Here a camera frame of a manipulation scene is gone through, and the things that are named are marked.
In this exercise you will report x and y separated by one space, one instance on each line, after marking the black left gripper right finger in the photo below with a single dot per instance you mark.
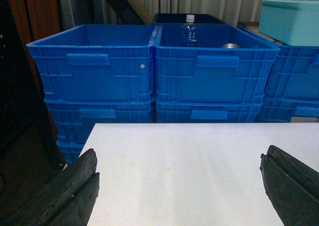
291 186

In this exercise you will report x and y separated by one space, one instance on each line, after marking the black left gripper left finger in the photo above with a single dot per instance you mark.
67 200

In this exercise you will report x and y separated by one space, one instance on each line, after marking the brown wooden cabinet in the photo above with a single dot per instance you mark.
29 157

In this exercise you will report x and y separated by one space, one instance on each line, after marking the blue crate bottom left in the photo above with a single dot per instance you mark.
70 151

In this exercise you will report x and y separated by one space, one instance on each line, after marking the blue crate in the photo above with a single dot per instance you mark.
208 73
70 151
97 63
280 110
168 112
75 120
295 72

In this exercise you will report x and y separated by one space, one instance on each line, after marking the blue crate lower right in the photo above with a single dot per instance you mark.
280 110

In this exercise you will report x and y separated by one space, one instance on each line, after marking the blue crate lower left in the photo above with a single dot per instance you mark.
75 120

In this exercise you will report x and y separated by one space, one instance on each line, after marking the blue crate top right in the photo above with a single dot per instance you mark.
295 72

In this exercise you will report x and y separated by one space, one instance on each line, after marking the blue crate lower middle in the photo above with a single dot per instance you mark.
168 112

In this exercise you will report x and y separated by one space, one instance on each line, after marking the blue crate top left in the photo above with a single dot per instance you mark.
97 63

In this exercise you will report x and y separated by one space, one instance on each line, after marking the silver metal can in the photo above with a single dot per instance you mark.
230 45

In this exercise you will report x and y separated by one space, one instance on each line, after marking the blue crate top middle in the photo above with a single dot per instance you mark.
208 73

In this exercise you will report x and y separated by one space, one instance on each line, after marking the teal plastic box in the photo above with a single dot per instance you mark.
292 22

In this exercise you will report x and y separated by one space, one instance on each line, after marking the clear water bottle blue label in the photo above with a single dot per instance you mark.
189 31

